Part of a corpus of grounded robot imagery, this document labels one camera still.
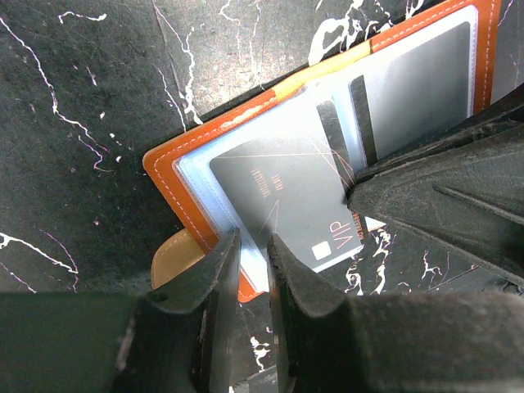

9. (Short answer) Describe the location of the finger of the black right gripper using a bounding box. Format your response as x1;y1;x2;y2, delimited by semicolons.
347;86;523;287

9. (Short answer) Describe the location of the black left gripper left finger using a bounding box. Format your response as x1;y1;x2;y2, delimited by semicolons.
1;230;241;392

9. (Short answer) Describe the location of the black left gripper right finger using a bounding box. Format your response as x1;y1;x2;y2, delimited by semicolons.
267;236;523;392

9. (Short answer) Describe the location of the grey VIP card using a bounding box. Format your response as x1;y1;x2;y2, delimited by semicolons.
209;136;362;272

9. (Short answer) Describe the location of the brown leather card holder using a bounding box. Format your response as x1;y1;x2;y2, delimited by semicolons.
143;1;501;303

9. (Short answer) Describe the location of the dark card in holder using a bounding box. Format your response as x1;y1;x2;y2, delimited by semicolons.
347;21;472;170

